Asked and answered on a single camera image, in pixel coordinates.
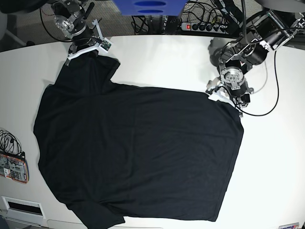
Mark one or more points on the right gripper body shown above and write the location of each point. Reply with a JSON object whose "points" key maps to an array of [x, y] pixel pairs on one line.
{"points": [[83, 41]]}

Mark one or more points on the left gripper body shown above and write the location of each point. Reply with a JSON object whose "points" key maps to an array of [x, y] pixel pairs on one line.
{"points": [[241, 95]]}

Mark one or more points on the black T-shirt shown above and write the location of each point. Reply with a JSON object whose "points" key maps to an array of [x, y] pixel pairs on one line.
{"points": [[110, 151]]}

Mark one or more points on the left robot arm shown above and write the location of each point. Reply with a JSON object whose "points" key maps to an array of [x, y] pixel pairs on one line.
{"points": [[275, 25]]}

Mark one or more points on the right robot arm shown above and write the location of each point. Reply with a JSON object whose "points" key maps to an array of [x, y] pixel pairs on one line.
{"points": [[70, 17]]}

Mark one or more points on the blue plastic stool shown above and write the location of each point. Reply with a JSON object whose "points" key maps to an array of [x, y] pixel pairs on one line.
{"points": [[150, 7]]}

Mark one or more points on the white power strip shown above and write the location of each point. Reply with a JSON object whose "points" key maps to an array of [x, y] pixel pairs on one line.
{"points": [[204, 27]]}

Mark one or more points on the black box under stool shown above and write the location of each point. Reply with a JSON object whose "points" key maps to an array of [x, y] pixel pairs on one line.
{"points": [[171, 25]]}

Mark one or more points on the grey office chair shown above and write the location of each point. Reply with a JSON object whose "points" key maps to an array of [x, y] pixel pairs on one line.
{"points": [[8, 40]]}

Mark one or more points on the sticker card at edge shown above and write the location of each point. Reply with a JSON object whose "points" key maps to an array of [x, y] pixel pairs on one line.
{"points": [[290, 226]]}

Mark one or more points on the orange printed pouch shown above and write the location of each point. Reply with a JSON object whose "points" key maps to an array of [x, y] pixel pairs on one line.
{"points": [[14, 167]]}

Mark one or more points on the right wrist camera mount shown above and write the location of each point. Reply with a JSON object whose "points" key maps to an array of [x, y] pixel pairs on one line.
{"points": [[105, 44]]}

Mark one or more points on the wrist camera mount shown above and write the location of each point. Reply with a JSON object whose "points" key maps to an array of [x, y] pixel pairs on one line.
{"points": [[105, 44], [217, 91]]}

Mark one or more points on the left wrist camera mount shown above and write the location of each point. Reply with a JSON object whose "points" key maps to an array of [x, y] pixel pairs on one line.
{"points": [[217, 91]]}

